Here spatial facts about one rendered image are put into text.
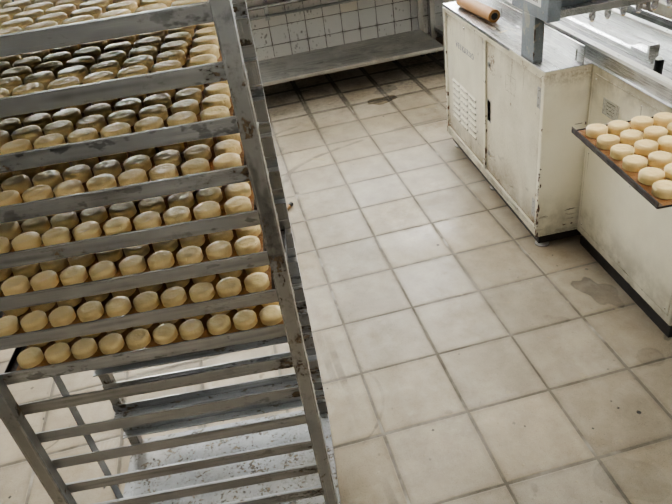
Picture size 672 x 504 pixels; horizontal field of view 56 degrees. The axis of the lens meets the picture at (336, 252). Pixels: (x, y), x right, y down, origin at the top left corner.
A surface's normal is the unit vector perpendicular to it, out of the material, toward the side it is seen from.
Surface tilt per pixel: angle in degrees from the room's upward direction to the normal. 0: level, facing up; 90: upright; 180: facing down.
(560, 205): 90
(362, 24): 90
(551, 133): 90
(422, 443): 0
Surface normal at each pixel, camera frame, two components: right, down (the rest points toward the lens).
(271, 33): 0.22, 0.52
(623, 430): -0.13, -0.82
